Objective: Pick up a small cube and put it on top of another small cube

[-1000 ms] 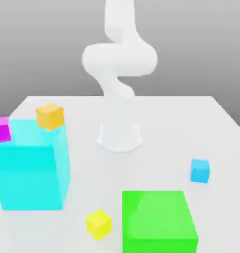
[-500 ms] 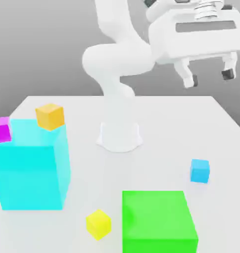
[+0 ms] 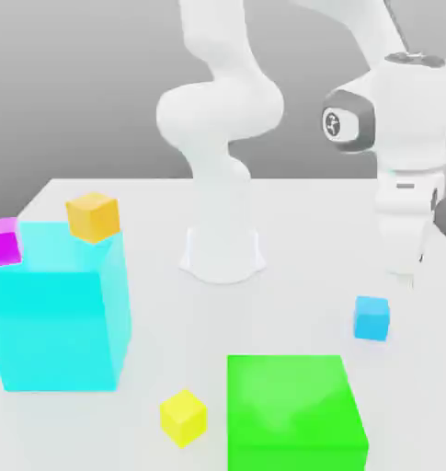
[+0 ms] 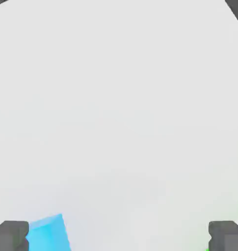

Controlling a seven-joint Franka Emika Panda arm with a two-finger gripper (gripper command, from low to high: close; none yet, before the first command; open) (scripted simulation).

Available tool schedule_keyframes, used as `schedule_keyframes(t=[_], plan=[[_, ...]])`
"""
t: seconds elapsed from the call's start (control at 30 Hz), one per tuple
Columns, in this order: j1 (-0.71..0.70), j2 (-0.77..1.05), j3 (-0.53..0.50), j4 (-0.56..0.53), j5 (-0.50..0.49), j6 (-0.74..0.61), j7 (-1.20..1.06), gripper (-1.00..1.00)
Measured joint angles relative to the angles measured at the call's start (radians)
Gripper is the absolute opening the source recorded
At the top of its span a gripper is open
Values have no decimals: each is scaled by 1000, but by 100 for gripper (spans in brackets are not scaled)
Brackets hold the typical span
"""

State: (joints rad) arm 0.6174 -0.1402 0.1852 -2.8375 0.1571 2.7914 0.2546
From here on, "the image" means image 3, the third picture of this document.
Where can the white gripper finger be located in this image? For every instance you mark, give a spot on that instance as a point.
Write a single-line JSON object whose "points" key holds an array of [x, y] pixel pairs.
{"points": [[409, 281]]}

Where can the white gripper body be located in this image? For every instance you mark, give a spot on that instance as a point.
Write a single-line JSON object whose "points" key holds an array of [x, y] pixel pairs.
{"points": [[401, 239]]}

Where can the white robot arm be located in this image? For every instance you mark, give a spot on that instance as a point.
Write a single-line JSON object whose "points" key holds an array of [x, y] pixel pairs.
{"points": [[219, 110]]}

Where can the small blue cube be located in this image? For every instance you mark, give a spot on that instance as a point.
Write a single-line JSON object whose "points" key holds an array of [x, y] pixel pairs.
{"points": [[371, 320]]}

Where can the small yellow cube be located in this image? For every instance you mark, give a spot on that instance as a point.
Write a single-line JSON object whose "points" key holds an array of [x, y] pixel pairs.
{"points": [[182, 419]]}

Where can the small orange cube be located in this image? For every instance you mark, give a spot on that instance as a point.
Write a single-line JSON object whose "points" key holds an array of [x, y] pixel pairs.
{"points": [[92, 217]]}

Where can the small magenta cube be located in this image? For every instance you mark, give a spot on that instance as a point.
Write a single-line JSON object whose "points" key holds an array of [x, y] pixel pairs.
{"points": [[2, 248]]}

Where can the large green box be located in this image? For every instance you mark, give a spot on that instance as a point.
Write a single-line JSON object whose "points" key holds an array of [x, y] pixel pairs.
{"points": [[292, 415]]}

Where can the large cyan box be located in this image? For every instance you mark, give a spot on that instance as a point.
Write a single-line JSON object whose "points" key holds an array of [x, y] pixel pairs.
{"points": [[49, 327]]}

